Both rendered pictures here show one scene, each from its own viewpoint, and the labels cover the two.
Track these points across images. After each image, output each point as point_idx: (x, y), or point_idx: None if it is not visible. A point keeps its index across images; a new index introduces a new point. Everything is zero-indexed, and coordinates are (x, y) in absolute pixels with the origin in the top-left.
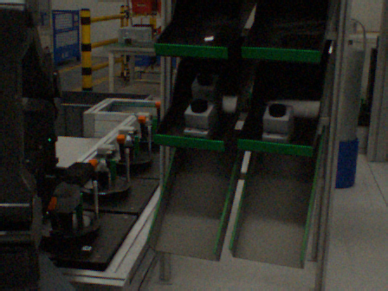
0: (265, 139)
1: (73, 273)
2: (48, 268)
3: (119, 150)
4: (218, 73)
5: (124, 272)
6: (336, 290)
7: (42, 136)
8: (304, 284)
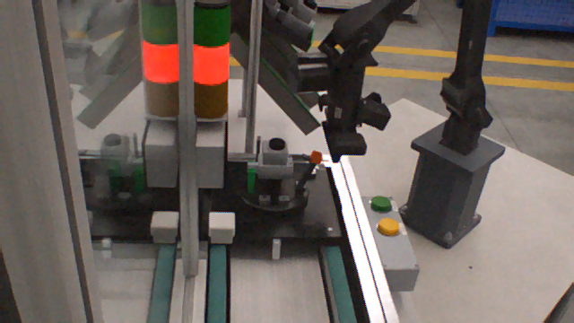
0: None
1: (342, 180)
2: (428, 135)
3: None
4: None
5: (326, 157)
6: (237, 107)
7: None
8: (231, 118)
